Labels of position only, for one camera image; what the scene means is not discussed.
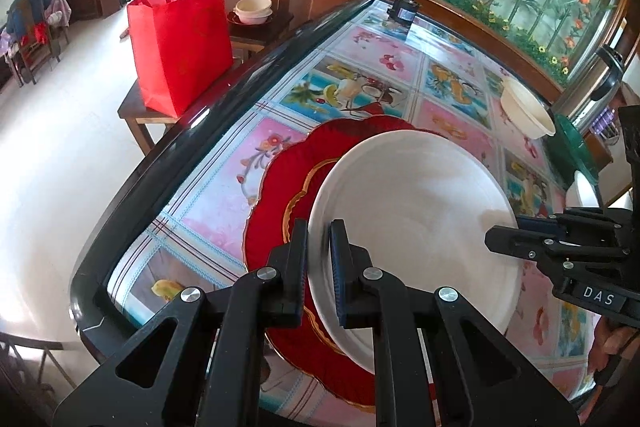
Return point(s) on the small black electric motor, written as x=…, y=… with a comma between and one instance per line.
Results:
x=402, y=12

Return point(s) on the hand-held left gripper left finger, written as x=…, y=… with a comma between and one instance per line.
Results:
x=299, y=267

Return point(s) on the white plastic bowl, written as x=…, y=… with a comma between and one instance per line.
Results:
x=256, y=19

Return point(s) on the wooden chair with clothes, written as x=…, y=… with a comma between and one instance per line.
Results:
x=35, y=22

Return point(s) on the red paper bag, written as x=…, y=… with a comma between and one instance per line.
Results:
x=180, y=47

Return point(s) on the large white paper bowl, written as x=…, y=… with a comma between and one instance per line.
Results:
x=415, y=217

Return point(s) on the person's right hand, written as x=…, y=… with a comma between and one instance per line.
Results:
x=615, y=338

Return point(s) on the dark wooden side table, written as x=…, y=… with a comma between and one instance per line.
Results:
x=260, y=38

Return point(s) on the small white paper bowl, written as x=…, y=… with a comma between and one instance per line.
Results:
x=580, y=192

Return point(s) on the cream plastic bowl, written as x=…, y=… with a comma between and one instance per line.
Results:
x=252, y=4
x=525, y=107

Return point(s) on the wooden stool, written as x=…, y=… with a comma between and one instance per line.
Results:
x=131, y=107

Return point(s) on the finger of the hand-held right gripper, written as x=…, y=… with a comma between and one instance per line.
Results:
x=537, y=223
x=515, y=242

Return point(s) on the stainless steel thermos urn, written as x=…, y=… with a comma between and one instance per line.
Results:
x=590, y=97

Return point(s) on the purple spray can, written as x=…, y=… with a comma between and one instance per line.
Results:
x=611, y=118
x=598, y=121

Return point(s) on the green plastic basin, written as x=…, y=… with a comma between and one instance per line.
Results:
x=570, y=147

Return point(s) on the dark wooden chair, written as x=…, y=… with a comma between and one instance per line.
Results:
x=30, y=347

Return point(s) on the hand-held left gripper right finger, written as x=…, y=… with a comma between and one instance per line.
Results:
x=337, y=267

